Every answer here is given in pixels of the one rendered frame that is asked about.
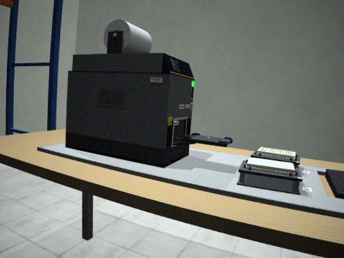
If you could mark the white plate with grid of square wells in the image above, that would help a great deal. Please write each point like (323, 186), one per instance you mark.
(276, 153)

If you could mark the white rectangular plate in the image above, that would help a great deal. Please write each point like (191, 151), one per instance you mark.
(270, 166)

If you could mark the white roll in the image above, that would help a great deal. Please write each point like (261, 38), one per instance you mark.
(135, 40)

